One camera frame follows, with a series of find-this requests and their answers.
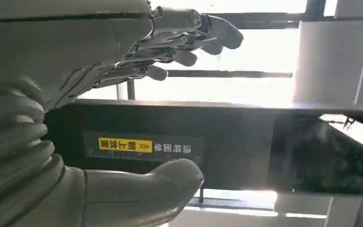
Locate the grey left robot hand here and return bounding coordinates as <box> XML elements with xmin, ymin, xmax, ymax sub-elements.
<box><xmin>0</xmin><ymin>0</ymin><xmax>244</xmax><ymax>227</ymax></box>

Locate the yellow and black label sticker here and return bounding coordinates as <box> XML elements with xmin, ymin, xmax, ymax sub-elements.
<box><xmin>84</xmin><ymin>131</ymin><xmax>205</xmax><ymax>166</ymax></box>

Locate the ribbed grey left arm sleeve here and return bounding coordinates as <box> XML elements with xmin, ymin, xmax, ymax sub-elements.
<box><xmin>0</xmin><ymin>70</ymin><xmax>66</xmax><ymax>227</ymax></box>

